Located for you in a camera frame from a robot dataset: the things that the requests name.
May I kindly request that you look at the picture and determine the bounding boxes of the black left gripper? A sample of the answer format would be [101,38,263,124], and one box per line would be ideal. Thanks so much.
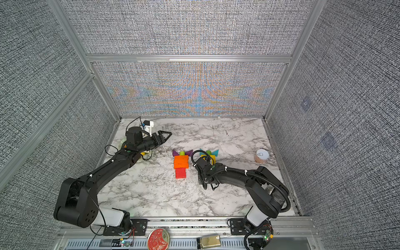
[137,131,172,154]

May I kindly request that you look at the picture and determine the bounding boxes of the orange block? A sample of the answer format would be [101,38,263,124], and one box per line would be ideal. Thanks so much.
[175,155,189,161]
[174,164,189,169]
[174,158,189,165]

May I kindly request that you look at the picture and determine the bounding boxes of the red block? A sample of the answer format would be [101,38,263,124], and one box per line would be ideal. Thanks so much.
[175,168,186,175]
[176,173,186,179]

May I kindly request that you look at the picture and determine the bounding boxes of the yellow block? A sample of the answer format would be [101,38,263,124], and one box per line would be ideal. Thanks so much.
[205,158,216,165]
[201,155,216,161]

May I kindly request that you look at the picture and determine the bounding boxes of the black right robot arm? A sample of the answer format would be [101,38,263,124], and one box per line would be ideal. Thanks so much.
[192,156,291,232]

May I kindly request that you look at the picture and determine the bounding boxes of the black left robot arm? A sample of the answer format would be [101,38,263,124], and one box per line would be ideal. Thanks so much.
[54,127,172,231]

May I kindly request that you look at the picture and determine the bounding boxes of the white lidded cup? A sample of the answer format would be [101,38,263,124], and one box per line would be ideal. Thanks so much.
[254,149,270,164]

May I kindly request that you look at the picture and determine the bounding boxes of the gold metal box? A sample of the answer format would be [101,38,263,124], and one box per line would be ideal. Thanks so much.
[196,234,222,250]

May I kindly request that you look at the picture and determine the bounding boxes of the red round tin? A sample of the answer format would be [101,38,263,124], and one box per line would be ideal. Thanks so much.
[147,228,170,250]

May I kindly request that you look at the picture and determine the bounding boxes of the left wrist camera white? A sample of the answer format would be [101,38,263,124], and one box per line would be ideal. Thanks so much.
[141,120,154,135]

